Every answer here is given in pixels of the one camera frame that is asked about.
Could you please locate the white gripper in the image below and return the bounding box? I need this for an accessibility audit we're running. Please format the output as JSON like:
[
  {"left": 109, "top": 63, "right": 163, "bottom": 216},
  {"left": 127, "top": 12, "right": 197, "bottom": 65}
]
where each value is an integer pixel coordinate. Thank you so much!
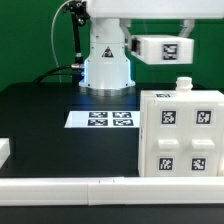
[{"left": 86, "top": 0, "right": 224, "bottom": 44}]

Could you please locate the white cabinet block with tags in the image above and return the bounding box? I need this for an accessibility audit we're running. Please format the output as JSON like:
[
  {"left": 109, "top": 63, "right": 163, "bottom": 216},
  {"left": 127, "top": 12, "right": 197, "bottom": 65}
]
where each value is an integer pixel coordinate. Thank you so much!
[{"left": 131, "top": 35, "right": 194, "bottom": 65}]

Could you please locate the white door panel with handle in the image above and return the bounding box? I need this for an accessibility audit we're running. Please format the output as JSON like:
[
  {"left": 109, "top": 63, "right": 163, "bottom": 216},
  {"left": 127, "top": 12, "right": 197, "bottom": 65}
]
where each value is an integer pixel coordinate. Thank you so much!
[{"left": 155, "top": 103, "right": 183, "bottom": 176}]

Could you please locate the white cabinet body box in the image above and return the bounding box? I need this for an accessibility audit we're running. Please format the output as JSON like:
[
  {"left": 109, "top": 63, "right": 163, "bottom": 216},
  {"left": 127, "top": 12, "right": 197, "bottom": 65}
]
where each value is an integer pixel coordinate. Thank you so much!
[{"left": 138, "top": 77, "right": 224, "bottom": 177}]

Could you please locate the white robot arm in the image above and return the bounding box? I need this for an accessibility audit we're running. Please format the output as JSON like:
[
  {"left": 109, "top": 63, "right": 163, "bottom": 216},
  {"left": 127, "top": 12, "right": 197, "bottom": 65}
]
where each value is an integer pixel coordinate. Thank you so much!
[{"left": 80, "top": 0, "right": 224, "bottom": 96}]

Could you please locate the white tag calibration sheet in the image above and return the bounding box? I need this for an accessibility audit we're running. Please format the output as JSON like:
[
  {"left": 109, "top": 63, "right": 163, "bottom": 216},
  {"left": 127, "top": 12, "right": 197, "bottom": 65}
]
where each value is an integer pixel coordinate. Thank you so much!
[{"left": 64, "top": 111, "right": 140, "bottom": 128}]

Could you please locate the black camera stand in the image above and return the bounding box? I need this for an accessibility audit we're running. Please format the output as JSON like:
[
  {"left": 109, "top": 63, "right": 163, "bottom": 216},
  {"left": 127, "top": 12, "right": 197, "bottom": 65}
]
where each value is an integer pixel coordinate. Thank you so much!
[{"left": 62, "top": 0, "right": 90, "bottom": 69}]

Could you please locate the grey cable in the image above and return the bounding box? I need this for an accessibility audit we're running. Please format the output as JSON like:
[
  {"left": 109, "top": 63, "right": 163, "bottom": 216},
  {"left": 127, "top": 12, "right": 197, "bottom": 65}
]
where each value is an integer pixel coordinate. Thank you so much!
[{"left": 50, "top": 0, "right": 76, "bottom": 69}]

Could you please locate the black cable on table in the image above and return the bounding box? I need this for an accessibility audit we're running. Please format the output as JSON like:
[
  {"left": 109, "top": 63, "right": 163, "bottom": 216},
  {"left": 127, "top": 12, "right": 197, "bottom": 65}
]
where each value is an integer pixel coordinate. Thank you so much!
[{"left": 32, "top": 64, "right": 85, "bottom": 84}]

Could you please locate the white front barrier rail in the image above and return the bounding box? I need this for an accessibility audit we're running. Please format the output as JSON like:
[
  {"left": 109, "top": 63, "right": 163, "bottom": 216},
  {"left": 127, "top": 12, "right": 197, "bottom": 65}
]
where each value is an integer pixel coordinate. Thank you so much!
[{"left": 0, "top": 177, "right": 224, "bottom": 206}]

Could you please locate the white barrier rail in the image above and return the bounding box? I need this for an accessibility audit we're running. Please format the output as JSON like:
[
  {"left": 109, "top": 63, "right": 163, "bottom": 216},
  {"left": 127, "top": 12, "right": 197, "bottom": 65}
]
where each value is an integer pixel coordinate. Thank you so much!
[
  {"left": 0, "top": 177, "right": 224, "bottom": 206},
  {"left": 0, "top": 138, "right": 10, "bottom": 168}
]

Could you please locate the white left barrier rail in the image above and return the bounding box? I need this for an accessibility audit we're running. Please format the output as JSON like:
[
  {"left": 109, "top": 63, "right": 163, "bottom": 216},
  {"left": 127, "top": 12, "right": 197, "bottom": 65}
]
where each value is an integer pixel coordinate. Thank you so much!
[{"left": 0, "top": 138, "right": 10, "bottom": 168}]

